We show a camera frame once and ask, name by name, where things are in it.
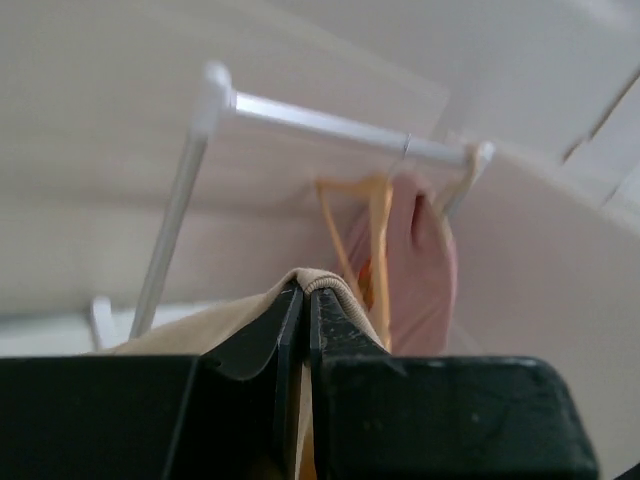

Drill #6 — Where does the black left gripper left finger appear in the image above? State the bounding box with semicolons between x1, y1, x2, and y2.
200;285;304;479

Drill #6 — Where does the wooden hanger with pink shirt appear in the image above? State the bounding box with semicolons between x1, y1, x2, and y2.
433;142;494;217

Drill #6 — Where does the white clothes rack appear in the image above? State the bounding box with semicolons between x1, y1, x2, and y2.
89;63;481;351

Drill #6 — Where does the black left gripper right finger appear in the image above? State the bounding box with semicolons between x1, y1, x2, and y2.
309;289;405;479

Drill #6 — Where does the pink t shirt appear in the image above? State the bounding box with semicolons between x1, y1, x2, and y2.
347;173;458;356

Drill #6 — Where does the beige t shirt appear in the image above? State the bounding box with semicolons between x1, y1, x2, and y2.
107;267;389;480

